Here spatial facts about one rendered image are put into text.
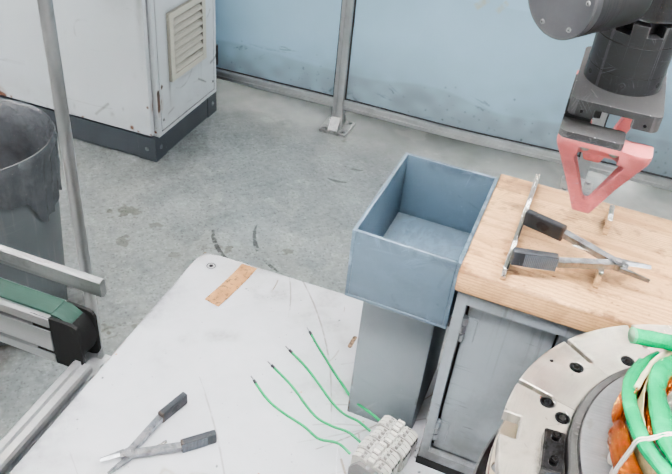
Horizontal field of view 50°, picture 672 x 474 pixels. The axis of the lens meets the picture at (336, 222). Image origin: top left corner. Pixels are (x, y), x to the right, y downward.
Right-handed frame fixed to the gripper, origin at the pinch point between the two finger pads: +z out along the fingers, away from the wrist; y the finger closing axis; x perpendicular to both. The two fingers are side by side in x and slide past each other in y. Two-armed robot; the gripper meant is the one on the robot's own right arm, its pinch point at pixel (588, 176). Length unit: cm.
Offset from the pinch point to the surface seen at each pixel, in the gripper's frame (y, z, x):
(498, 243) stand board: -0.5, 10.0, -5.8
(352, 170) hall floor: -166, 124, -74
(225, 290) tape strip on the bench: -10, 39, -41
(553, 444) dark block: 24.3, 5.1, 1.9
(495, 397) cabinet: 5.0, 24.8, -1.9
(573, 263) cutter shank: 2.5, 7.4, 1.0
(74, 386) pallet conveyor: 8, 47, -55
